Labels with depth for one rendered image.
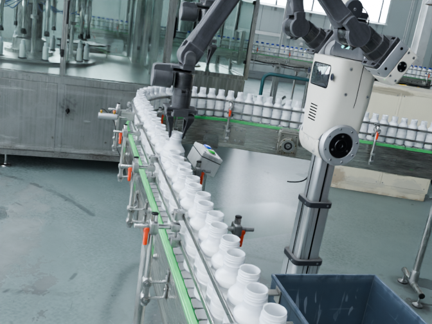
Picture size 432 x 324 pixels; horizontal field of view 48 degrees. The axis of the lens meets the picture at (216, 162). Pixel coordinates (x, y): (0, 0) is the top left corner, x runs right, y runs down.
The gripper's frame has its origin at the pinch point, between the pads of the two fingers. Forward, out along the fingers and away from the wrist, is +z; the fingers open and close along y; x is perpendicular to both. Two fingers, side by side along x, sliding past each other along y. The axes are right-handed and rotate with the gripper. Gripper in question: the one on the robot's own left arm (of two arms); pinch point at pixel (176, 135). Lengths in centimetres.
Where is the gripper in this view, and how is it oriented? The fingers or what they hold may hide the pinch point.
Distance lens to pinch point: 152.4
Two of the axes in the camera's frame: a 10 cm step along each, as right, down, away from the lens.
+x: -2.4, -3.1, 9.2
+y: 9.6, 0.8, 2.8
